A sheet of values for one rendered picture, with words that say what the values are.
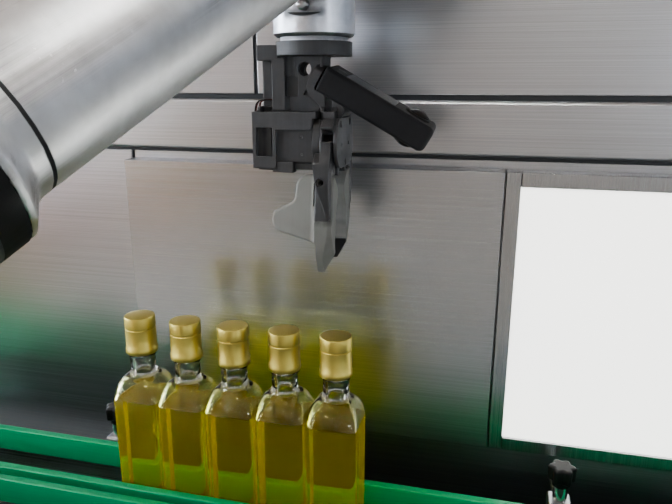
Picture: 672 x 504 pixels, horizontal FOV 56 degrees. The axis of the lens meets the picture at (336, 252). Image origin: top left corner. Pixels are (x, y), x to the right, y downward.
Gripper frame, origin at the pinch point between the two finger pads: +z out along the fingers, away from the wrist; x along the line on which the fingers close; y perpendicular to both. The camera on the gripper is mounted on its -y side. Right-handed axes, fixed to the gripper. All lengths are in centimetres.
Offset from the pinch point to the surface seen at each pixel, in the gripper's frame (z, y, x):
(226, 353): 11.6, 11.6, 1.4
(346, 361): 11.3, -1.3, 1.0
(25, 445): 31, 44, -4
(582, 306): 7.9, -25.6, -12.1
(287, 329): 9.0, 5.4, -0.4
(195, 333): 10.1, 15.7, 0.2
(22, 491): 29.9, 36.4, 5.3
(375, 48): -20.1, -1.0, -15.2
